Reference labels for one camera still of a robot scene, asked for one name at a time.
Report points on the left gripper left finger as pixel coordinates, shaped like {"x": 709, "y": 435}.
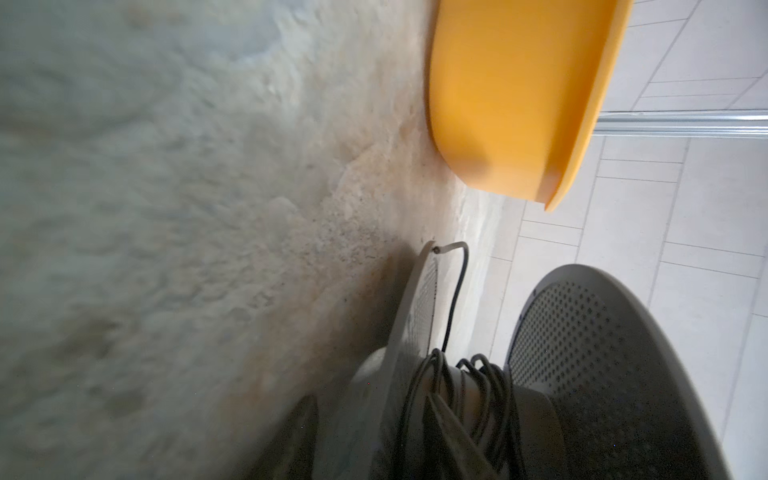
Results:
{"x": 290, "y": 454}

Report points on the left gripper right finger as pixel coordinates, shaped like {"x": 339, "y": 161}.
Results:
{"x": 450, "y": 453}

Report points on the dark grey cable spool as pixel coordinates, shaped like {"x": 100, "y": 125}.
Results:
{"x": 589, "y": 389}

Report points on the yellow plastic bin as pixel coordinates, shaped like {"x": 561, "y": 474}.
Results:
{"x": 516, "y": 88}

